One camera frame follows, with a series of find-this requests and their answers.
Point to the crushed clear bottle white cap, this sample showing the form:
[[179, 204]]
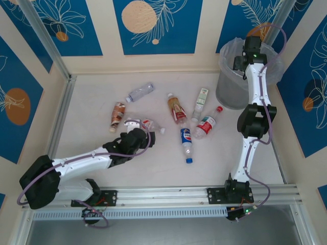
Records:
[[155, 126]]

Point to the brown label plastic bottle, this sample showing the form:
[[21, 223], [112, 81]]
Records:
[[118, 114]]

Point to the blue label cola bottle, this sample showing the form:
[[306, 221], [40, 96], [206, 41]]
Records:
[[186, 139]]

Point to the orange tea bottle white cap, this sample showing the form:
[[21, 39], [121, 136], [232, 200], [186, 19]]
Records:
[[176, 108]]

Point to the red cap water bottle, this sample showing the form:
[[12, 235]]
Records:
[[207, 125]]

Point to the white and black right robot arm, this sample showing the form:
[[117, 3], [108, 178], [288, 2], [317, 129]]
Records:
[[255, 84]]

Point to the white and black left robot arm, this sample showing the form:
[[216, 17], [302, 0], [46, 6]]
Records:
[[76, 163]]

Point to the grey mesh waste bin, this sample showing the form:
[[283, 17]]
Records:
[[227, 94]]

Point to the clear bluish plastic bottle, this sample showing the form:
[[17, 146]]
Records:
[[140, 91]]

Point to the white green label bottle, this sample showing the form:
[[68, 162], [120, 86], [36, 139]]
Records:
[[201, 99]]

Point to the aluminium table edge profile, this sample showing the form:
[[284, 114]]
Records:
[[61, 114], [279, 166]]

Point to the black controller board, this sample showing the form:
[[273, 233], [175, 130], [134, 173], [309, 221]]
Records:
[[92, 212], [240, 212]]

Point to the aluminium frame post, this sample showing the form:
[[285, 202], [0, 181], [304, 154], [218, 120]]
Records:
[[281, 18], [48, 43]]

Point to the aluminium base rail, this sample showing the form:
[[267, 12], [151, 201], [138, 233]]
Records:
[[163, 195]]

